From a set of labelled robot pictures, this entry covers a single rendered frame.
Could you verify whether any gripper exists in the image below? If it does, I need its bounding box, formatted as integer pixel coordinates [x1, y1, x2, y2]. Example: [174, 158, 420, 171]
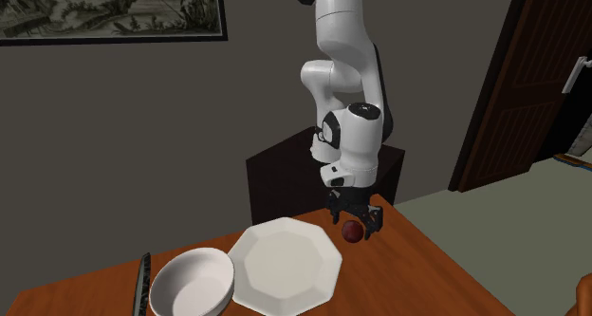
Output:
[326, 183, 384, 241]

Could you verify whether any dark red apple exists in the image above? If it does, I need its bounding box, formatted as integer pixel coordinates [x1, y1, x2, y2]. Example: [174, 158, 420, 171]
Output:
[342, 220, 365, 244]

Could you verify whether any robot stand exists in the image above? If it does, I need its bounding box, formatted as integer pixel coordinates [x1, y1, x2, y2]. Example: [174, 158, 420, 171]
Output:
[245, 125, 406, 227]

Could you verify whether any white angular plate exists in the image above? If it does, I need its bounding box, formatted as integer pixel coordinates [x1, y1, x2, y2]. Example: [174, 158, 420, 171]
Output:
[227, 216, 343, 316]

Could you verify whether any white bowl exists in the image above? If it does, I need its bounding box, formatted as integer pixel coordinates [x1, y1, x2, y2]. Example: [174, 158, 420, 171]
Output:
[148, 247, 235, 316]

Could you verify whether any brown wooden door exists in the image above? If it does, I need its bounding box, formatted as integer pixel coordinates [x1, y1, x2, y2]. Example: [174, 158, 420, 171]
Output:
[447, 0, 592, 194]

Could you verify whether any dark patterned knife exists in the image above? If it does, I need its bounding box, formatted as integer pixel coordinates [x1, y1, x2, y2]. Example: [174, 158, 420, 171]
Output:
[132, 251, 153, 316]

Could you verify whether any brown wooden chair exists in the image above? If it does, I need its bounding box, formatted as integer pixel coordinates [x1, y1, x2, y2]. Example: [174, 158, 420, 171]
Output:
[564, 272, 592, 316]

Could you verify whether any framed landscape picture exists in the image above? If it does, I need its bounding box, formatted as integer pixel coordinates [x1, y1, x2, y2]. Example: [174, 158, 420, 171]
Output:
[0, 0, 230, 47]

